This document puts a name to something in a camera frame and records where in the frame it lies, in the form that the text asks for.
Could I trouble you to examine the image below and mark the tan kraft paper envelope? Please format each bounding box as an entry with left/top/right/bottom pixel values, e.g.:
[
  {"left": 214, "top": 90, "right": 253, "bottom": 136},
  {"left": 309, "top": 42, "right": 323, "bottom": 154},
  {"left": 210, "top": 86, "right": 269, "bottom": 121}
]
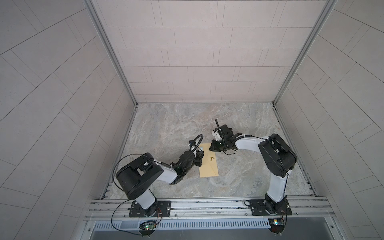
[{"left": 199, "top": 143, "right": 219, "bottom": 178}]

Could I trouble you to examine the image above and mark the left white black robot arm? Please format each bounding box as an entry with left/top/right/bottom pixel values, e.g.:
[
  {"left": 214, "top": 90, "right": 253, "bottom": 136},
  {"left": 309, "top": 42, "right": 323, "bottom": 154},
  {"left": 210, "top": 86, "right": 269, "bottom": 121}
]
[{"left": 115, "top": 147, "right": 204, "bottom": 217}]

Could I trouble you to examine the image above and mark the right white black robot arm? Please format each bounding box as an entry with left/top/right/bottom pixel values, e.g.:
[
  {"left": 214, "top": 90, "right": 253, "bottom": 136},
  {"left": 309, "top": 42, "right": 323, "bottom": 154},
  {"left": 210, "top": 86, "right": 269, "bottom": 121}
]
[{"left": 210, "top": 125, "right": 298, "bottom": 216}]

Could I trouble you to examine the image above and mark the left green circuit board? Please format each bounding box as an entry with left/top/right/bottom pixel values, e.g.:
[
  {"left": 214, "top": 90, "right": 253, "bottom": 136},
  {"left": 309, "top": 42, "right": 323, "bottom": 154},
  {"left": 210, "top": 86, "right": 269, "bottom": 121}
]
[{"left": 139, "top": 221, "right": 157, "bottom": 231}]

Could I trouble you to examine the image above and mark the right circuit board module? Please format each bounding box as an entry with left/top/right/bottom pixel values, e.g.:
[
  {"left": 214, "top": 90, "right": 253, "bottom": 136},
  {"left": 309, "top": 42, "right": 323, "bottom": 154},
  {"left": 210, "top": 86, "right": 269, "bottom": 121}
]
[{"left": 268, "top": 219, "right": 286, "bottom": 234}]

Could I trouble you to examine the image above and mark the left black corrugated cable conduit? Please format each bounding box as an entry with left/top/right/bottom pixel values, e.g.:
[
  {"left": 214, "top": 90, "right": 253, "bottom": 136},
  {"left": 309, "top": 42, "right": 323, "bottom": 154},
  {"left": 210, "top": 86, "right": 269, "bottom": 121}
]
[{"left": 170, "top": 134, "right": 204, "bottom": 169}]

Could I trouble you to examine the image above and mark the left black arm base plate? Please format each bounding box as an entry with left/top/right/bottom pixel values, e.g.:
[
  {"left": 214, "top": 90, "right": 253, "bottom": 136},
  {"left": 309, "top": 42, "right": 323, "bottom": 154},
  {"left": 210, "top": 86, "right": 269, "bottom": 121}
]
[{"left": 129, "top": 201, "right": 172, "bottom": 218}]

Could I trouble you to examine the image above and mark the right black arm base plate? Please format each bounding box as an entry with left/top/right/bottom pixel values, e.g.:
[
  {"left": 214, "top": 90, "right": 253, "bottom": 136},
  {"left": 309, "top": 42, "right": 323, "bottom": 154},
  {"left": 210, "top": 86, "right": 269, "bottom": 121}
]
[{"left": 249, "top": 199, "right": 292, "bottom": 216}]

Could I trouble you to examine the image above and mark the white slotted cable duct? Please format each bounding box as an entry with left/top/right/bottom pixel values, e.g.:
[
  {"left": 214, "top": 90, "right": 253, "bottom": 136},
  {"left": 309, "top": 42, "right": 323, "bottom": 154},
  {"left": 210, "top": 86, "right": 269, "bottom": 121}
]
[{"left": 94, "top": 219, "right": 271, "bottom": 232}]

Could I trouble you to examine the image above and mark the aluminium mounting rail frame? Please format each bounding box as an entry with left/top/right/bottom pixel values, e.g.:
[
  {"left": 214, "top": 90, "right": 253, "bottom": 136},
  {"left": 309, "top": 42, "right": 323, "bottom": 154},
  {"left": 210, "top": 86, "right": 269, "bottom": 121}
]
[{"left": 84, "top": 196, "right": 336, "bottom": 221}]

